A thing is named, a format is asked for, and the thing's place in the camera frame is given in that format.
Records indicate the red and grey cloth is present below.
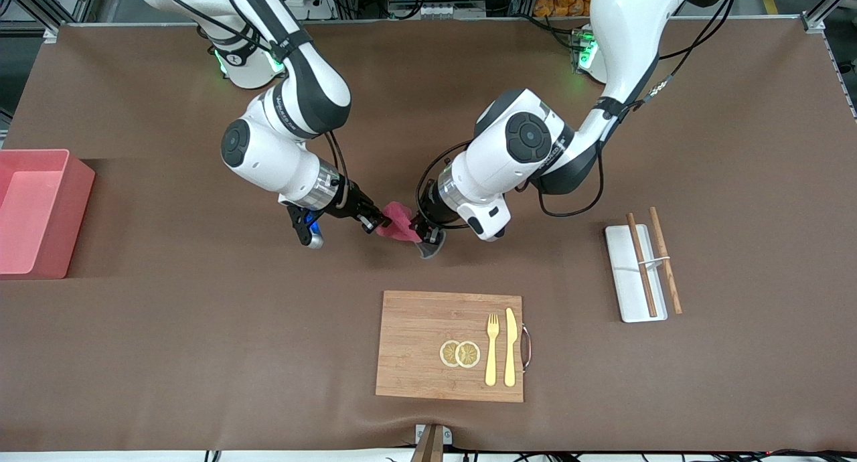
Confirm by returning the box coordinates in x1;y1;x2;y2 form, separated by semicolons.
375;203;447;259

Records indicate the wooden cutting board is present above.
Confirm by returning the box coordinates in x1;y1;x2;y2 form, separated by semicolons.
375;290;533;404

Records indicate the yellow fork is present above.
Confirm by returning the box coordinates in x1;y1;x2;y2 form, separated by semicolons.
485;313;501;387

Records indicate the yellow knife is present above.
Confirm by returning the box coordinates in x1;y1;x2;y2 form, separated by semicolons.
504;307;518;388

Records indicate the white rectangular tray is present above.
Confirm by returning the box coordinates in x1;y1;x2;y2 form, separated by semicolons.
605;224;669;323

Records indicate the white socket bar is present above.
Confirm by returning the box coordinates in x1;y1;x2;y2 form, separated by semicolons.
388;3;487;19

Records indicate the white power strip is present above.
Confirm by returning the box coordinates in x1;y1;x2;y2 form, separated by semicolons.
281;0;337;21

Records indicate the brown wooden chopstick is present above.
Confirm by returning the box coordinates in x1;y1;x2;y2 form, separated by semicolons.
647;207;684;315
627;213;659;318

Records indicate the pink plastic bin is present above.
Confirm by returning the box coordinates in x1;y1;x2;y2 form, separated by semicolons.
0;149;96;280

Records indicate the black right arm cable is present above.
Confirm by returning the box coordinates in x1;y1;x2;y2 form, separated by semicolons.
144;0;349;209

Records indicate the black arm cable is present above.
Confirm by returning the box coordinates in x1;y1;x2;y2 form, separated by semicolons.
415;0;734;230
144;0;349;209

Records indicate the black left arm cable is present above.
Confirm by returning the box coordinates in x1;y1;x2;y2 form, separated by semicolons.
415;0;734;230

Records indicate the metal table edge bracket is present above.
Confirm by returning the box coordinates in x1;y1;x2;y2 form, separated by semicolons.
410;424;453;462

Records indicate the aluminium frame profile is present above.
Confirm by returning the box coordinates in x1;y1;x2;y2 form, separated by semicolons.
0;0;101;43
801;0;857;34

